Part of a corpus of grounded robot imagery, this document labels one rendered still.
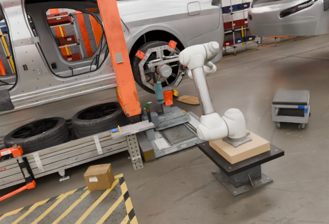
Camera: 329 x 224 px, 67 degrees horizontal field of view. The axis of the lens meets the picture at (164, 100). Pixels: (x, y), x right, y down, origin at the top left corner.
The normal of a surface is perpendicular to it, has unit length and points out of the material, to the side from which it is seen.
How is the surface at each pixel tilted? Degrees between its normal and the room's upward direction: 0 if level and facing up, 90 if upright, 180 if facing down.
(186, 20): 90
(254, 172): 90
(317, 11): 89
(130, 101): 90
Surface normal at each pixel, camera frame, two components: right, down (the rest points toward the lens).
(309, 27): -0.40, 0.55
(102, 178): -0.05, 0.33
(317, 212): -0.18, -0.93
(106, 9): 0.30, 0.25
